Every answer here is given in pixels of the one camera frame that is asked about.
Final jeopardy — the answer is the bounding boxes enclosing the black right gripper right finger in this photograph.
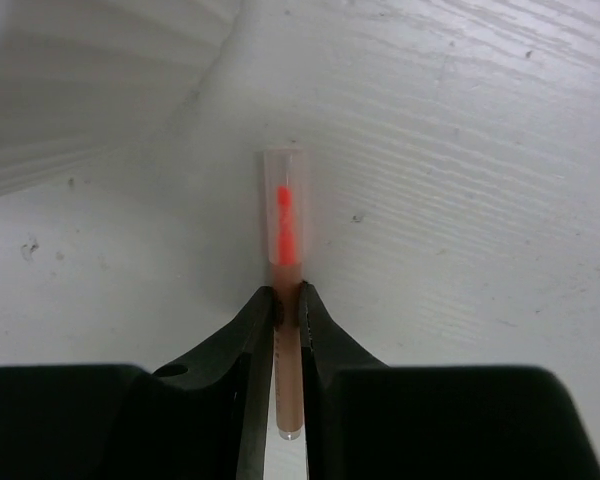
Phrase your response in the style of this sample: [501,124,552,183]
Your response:
[299,284,600,479]

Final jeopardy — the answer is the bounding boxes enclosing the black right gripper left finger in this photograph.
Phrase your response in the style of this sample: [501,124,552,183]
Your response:
[0,287,274,479]

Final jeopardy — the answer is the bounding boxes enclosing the brown capped pen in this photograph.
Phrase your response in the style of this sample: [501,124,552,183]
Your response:
[261,147,304,441]

